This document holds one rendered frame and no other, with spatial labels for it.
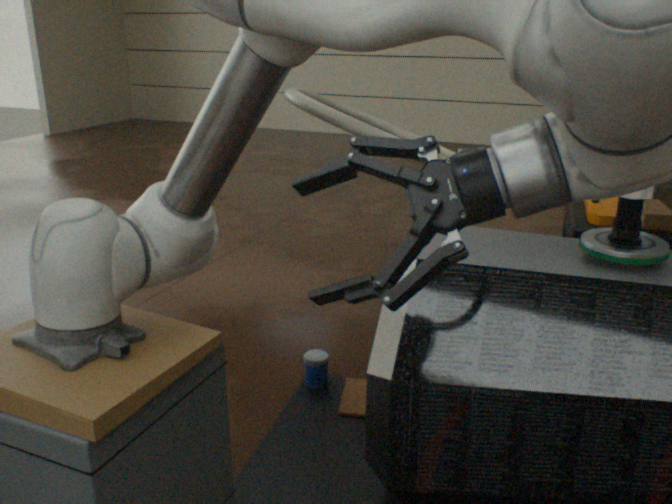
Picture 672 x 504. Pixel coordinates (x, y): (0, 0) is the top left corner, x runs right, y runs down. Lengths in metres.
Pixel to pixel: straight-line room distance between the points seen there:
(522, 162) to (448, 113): 7.41
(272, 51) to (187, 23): 8.52
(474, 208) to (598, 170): 0.12
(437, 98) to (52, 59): 4.92
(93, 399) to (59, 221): 0.31
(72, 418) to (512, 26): 0.89
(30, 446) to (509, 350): 1.06
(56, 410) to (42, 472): 0.14
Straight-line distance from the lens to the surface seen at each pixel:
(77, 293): 1.23
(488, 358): 1.63
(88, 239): 1.20
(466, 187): 0.63
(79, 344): 1.27
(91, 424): 1.11
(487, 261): 1.74
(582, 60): 0.48
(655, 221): 2.35
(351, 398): 2.58
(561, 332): 1.66
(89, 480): 1.18
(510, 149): 0.63
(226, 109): 1.12
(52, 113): 9.25
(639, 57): 0.47
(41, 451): 1.23
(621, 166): 0.61
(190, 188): 1.22
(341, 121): 1.27
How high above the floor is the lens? 1.44
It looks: 20 degrees down
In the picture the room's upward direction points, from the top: straight up
